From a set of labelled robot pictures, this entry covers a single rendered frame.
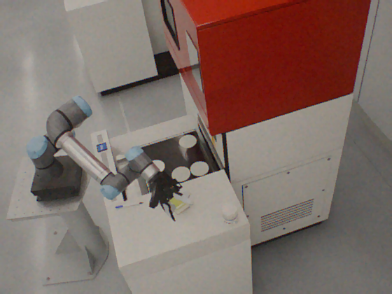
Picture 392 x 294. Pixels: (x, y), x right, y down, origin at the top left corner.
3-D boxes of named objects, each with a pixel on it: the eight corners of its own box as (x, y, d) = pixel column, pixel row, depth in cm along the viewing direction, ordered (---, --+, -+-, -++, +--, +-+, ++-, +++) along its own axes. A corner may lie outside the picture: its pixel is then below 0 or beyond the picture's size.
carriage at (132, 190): (131, 157, 248) (129, 154, 246) (145, 206, 224) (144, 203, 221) (117, 161, 247) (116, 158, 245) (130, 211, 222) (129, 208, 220)
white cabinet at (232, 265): (204, 190, 332) (192, 113, 272) (253, 305, 267) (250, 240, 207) (124, 216, 324) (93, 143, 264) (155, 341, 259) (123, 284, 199)
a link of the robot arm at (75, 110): (39, 139, 236) (54, 107, 189) (60, 124, 243) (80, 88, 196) (54, 156, 237) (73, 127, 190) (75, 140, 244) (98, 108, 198)
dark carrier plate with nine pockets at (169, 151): (194, 131, 250) (194, 130, 250) (214, 173, 227) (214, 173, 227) (138, 148, 246) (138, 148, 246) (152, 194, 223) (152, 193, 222)
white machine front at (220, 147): (186, 93, 285) (178, 43, 256) (230, 184, 231) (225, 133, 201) (182, 94, 285) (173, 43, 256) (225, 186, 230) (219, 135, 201)
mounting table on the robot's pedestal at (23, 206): (15, 232, 241) (5, 219, 232) (29, 171, 271) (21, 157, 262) (93, 222, 240) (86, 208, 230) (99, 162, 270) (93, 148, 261)
